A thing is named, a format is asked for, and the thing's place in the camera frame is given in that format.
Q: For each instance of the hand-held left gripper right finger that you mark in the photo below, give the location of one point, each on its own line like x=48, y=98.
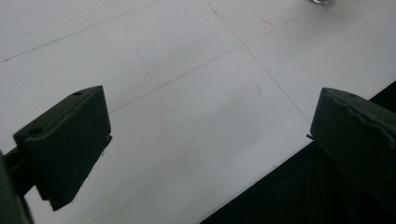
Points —
x=355, y=140

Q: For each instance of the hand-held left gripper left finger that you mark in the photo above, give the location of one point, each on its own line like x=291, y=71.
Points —
x=67, y=140

